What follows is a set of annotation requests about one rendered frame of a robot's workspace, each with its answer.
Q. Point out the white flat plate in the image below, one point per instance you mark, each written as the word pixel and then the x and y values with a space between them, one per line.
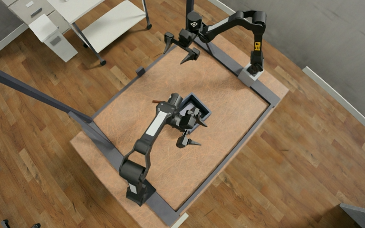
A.
pixel 189 107

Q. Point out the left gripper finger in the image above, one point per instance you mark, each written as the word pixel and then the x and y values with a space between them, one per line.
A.
pixel 190 56
pixel 168 44

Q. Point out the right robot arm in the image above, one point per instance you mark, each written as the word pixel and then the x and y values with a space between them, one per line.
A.
pixel 135 173

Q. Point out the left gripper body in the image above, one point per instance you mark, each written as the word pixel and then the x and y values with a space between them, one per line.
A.
pixel 182 44

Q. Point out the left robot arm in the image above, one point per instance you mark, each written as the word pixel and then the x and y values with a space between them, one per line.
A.
pixel 207 33

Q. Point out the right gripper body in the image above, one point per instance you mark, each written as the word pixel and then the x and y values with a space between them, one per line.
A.
pixel 182 141

